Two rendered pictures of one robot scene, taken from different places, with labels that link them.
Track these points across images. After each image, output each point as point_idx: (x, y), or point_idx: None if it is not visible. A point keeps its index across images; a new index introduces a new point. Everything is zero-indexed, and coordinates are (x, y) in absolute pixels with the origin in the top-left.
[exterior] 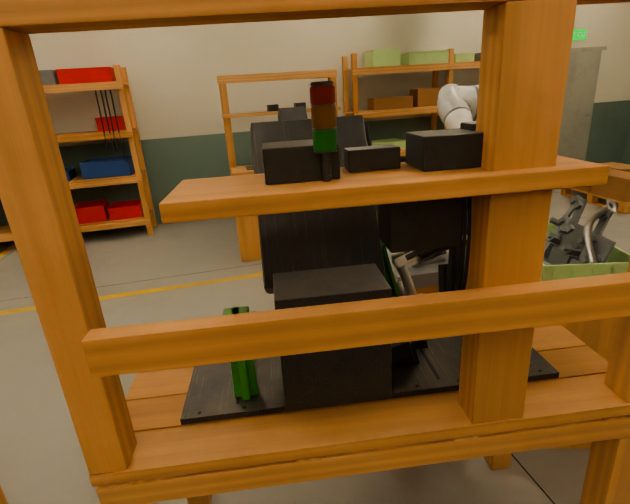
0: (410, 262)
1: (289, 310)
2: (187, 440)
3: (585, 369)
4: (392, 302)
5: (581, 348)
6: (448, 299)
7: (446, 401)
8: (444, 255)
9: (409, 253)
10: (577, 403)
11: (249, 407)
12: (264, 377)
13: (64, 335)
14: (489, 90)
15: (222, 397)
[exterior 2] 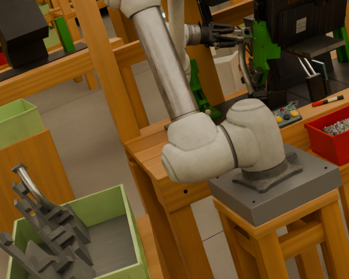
0: (238, 35)
1: None
2: None
3: (145, 138)
4: (236, 5)
5: (138, 150)
6: (212, 13)
7: None
8: (234, 191)
9: (237, 29)
10: (162, 122)
11: (337, 58)
12: (343, 65)
13: None
14: None
15: None
